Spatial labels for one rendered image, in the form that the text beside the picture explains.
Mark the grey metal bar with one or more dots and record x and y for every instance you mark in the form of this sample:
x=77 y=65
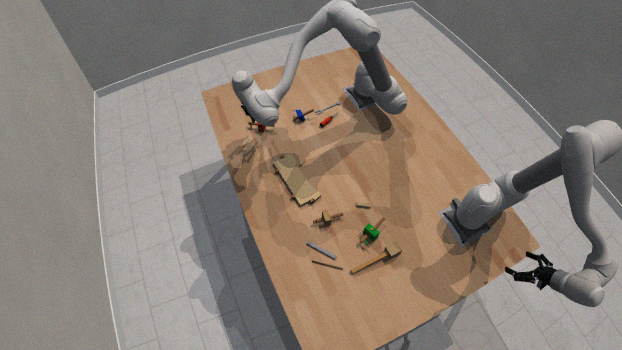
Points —
x=321 y=249

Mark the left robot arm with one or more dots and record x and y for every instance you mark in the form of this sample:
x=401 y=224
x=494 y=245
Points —
x=582 y=150

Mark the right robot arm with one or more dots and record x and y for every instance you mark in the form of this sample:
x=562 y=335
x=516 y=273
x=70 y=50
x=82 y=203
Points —
x=357 y=28

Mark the wooden mallet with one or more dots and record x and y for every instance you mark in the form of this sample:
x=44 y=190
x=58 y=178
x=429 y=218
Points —
x=392 y=250

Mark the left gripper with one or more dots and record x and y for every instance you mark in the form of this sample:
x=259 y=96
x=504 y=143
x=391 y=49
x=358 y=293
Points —
x=544 y=275

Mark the red screwdriver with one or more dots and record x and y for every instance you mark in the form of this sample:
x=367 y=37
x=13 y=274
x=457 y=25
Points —
x=327 y=120

